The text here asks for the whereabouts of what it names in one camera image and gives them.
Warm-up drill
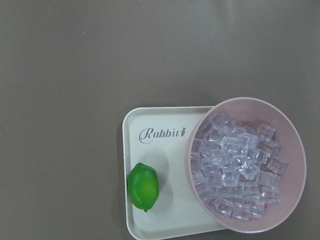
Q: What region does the pile of clear ice cubes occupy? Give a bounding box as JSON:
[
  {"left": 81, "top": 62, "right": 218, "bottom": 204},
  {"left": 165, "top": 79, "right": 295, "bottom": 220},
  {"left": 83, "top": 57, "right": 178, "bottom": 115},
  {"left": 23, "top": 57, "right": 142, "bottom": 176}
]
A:
[{"left": 190, "top": 112, "right": 288, "bottom": 222}]

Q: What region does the cream rectangular tray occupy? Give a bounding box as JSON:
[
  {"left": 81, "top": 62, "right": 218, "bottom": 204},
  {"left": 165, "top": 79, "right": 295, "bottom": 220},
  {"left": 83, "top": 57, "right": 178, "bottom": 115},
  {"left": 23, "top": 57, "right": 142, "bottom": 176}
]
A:
[{"left": 122, "top": 106, "right": 223, "bottom": 240}]

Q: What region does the green lime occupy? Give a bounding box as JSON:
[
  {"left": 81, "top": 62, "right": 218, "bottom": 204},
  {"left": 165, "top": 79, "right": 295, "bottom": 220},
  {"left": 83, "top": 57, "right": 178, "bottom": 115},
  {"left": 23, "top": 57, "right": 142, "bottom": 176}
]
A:
[{"left": 127, "top": 162, "right": 160, "bottom": 212}]

